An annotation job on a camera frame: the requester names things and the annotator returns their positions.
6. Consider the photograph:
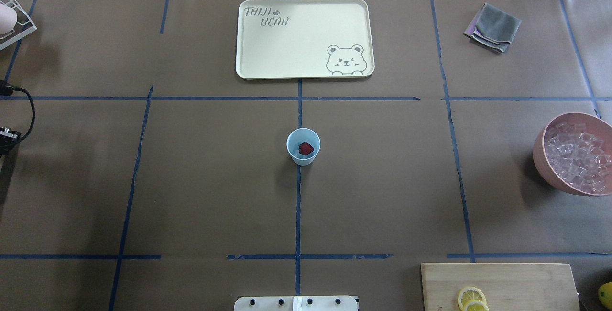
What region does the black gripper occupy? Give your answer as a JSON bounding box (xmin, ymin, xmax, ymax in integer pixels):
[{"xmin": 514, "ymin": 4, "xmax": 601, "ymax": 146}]
[{"xmin": 0, "ymin": 127, "xmax": 22, "ymax": 156}]

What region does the red strawberry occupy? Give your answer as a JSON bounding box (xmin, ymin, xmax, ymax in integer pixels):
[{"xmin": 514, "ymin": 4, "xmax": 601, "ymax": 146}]
[{"xmin": 298, "ymin": 142, "xmax": 315, "ymax": 156}]

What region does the pale pink cup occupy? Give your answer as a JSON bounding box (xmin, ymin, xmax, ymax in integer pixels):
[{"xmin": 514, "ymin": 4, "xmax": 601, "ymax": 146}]
[{"xmin": 0, "ymin": 3, "xmax": 17, "ymax": 35}]

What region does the light blue plastic cup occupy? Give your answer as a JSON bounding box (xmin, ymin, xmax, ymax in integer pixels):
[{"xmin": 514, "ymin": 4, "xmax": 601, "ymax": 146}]
[{"xmin": 286, "ymin": 128, "xmax": 321, "ymax": 166}]

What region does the pink bowl of ice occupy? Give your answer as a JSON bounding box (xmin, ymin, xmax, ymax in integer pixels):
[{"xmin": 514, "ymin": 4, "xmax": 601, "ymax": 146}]
[{"xmin": 533, "ymin": 112, "xmax": 612, "ymax": 196}]

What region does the cream bear serving tray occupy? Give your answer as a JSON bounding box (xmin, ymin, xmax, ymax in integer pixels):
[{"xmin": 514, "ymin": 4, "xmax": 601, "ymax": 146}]
[{"xmin": 235, "ymin": 0, "xmax": 375, "ymax": 80}]

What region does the lemon slice stack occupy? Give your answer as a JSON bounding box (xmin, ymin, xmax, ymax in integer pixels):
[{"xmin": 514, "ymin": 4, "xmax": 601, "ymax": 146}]
[{"xmin": 457, "ymin": 286, "xmax": 490, "ymax": 311}]

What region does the folded grey cloth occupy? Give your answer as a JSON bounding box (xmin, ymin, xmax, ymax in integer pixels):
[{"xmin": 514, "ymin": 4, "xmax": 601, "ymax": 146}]
[{"xmin": 463, "ymin": 3, "xmax": 522, "ymax": 54}]

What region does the bamboo cutting board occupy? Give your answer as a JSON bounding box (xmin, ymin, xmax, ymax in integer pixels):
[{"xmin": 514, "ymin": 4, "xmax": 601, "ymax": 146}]
[{"xmin": 420, "ymin": 263, "xmax": 580, "ymax": 311}]

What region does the whole yellow lemon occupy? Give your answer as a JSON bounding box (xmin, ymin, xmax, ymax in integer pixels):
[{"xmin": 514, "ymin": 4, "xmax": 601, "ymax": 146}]
[{"xmin": 598, "ymin": 282, "xmax": 612, "ymax": 311}]

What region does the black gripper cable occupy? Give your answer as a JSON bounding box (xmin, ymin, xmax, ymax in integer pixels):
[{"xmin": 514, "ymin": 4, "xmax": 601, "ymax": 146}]
[{"xmin": 0, "ymin": 80, "xmax": 36, "ymax": 145}]

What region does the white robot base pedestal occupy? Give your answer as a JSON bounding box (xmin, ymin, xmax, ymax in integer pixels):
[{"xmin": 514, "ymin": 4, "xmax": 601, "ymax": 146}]
[{"xmin": 233, "ymin": 295, "xmax": 360, "ymax": 311}]

